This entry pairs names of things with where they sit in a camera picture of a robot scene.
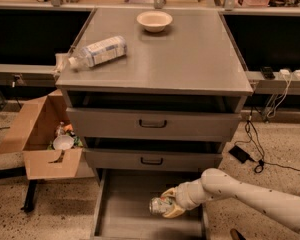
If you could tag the white ceramic bowl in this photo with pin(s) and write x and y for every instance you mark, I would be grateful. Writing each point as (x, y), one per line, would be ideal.
(154, 21)

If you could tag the black device on rail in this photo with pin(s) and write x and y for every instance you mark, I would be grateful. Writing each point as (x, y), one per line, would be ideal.
(267, 73)

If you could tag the grey bottom drawer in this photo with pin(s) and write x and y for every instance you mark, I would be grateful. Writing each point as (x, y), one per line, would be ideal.
(122, 208)

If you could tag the grey top drawer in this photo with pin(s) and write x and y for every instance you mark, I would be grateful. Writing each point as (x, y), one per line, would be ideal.
(153, 125)

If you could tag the black table leg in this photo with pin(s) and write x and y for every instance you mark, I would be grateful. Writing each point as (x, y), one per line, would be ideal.
(29, 199)

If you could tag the green silver 7up can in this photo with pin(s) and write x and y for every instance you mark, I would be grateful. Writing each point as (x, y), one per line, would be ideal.
(160, 205)

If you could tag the white bowl in box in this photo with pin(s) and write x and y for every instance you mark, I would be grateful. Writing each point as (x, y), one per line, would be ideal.
(63, 142)

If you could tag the black power adapter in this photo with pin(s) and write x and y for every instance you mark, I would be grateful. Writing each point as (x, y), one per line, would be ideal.
(239, 154)

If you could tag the grey drawer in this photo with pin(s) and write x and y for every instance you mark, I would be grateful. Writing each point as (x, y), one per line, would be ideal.
(151, 160)
(153, 125)
(122, 208)

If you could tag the clear plastic water bottle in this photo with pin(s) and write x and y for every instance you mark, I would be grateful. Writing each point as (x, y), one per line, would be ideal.
(99, 52)

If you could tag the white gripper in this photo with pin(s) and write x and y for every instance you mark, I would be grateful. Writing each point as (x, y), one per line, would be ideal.
(183, 195)

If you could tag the brown cardboard box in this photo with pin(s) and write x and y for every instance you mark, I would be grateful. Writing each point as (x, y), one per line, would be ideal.
(33, 130)

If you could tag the grey middle drawer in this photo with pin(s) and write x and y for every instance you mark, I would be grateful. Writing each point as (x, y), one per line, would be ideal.
(151, 160)

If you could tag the grey metal drawer cabinet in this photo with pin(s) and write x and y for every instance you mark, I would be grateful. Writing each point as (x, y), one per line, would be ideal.
(191, 66)

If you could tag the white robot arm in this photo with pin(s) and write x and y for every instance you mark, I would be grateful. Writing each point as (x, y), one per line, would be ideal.
(215, 184)

